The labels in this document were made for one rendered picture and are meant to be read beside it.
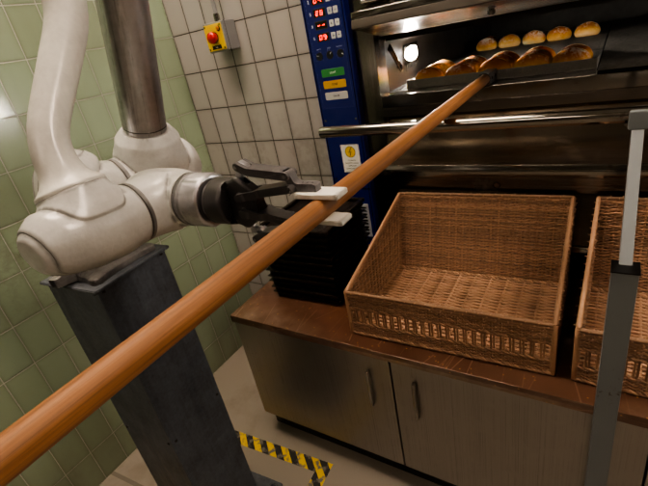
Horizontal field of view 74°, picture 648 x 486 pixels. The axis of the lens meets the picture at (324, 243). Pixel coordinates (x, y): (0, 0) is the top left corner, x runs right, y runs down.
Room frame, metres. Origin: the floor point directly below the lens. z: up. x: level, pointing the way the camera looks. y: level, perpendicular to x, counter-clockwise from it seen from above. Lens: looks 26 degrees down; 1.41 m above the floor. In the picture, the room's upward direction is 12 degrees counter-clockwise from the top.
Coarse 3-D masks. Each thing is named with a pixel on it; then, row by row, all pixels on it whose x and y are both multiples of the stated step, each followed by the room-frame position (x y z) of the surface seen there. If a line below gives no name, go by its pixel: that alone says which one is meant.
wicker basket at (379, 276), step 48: (384, 240) 1.29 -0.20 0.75; (432, 240) 1.33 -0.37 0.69; (480, 240) 1.24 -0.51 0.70; (528, 240) 1.16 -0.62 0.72; (384, 288) 1.25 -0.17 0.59; (432, 288) 1.19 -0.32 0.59; (480, 288) 1.14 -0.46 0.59; (528, 288) 1.09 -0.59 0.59; (384, 336) 1.00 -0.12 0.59; (432, 336) 0.91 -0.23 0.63; (480, 336) 0.84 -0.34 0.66; (528, 336) 0.88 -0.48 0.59
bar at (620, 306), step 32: (320, 128) 1.20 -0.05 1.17; (352, 128) 1.14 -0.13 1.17; (384, 128) 1.08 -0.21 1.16; (448, 128) 0.99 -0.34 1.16; (480, 128) 0.95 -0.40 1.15; (640, 128) 0.77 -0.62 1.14; (640, 160) 0.73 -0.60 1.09; (608, 288) 0.62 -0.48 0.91; (608, 320) 0.60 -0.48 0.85; (608, 352) 0.60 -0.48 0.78; (608, 384) 0.59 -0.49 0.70; (608, 416) 0.59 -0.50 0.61; (608, 448) 0.58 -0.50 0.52
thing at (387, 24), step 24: (456, 0) 1.19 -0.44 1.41; (480, 0) 1.16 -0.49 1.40; (504, 0) 1.14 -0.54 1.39; (528, 0) 1.16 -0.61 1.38; (552, 0) 1.17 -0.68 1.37; (576, 0) 1.20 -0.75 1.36; (360, 24) 1.35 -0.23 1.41; (384, 24) 1.32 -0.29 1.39; (408, 24) 1.35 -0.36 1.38; (432, 24) 1.38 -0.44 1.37
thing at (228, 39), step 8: (208, 24) 1.80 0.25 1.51; (216, 24) 1.78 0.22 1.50; (224, 24) 1.77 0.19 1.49; (232, 24) 1.81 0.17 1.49; (208, 32) 1.80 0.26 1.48; (216, 32) 1.78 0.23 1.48; (224, 32) 1.76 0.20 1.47; (232, 32) 1.80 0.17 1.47; (224, 40) 1.77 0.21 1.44; (232, 40) 1.79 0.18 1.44; (216, 48) 1.79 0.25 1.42; (224, 48) 1.77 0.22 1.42; (232, 48) 1.78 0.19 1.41
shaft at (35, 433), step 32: (416, 128) 0.83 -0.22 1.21; (384, 160) 0.69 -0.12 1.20; (352, 192) 0.59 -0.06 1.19; (288, 224) 0.48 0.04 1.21; (256, 256) 0.42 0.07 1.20; (224, 288) 0.37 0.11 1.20; (160, 320) 0.33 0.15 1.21; (192, 320) 0.34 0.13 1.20; (128, 352) 0.29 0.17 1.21; (160, 352) 0.31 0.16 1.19; (96, 384) 0.26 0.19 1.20; (32, 416) 0.24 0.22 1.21; (64, 416) 0.24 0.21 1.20; (0, 448) 0.21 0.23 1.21; (32, 448) 0.22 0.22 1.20; (0, 480) 0.20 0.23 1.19
